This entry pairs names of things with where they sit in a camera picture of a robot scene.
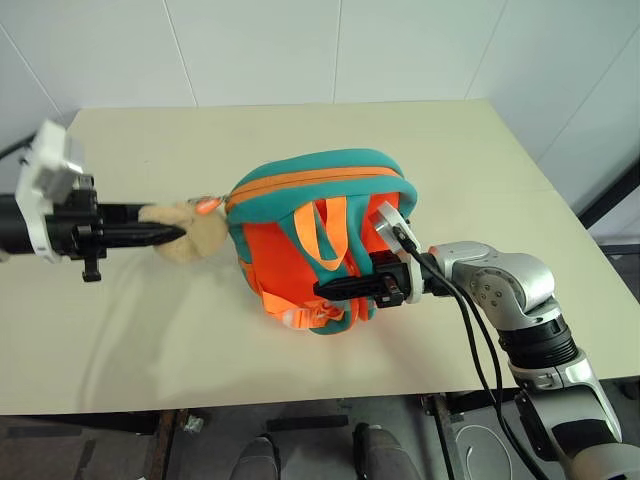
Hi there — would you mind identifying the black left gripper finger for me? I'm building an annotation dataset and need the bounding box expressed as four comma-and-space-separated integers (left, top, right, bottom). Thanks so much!
99, 222, 188, 249
97, 201, 151, 224

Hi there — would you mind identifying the orange zipper pull tag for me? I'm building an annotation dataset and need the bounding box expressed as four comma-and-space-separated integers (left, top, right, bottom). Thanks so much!
191, 195, 222, 217

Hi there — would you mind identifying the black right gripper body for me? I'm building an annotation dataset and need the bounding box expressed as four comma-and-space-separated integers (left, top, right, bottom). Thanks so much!
368, 251, 414, 310

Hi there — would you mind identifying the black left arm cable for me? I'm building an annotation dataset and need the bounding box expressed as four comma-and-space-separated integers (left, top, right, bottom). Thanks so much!
0, 135, 38, 162

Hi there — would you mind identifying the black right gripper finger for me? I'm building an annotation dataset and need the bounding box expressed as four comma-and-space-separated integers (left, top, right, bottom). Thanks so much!
323, 276, 385, 291
313, 281, 385, 303

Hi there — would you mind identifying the orange and teal backpack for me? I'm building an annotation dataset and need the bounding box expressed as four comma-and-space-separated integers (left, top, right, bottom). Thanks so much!
224, 147, 419, 337

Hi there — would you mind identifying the beige plush pendant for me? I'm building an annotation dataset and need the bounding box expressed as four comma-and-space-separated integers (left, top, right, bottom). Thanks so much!
137, 199, 230, 264

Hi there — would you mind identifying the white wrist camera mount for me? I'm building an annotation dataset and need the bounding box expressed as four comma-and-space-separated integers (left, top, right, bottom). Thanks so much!
371, 199, 432, 305
14, 118, 87, 263

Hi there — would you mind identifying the rusty table frame bar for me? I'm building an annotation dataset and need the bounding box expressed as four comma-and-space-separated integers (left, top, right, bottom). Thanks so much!
147, 408, 190, 480
422, 393, 466, 480

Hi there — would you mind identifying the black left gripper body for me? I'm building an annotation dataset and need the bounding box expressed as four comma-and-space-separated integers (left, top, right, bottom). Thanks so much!
45, 174, 110, 284

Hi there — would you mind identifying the dark rounded grey shape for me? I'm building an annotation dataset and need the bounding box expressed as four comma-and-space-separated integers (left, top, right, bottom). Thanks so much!
351, 422, 424, 480
232, 436, 282, 480

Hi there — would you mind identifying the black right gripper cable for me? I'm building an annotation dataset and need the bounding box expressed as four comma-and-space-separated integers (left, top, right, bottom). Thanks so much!
422, 273, 503, 407

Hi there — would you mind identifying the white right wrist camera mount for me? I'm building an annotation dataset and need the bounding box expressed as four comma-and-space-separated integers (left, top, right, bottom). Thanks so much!
371, 199, 432, 305

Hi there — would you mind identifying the black metal frame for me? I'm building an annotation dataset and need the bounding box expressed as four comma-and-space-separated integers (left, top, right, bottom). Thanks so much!
576, 158, 640, 234

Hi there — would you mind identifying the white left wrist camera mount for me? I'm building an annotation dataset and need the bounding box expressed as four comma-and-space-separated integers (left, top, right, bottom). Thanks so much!
14, 118, 87, 263

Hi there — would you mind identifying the black right camera cable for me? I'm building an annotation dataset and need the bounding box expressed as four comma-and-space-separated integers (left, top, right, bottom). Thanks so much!
392, 225, 552, 480

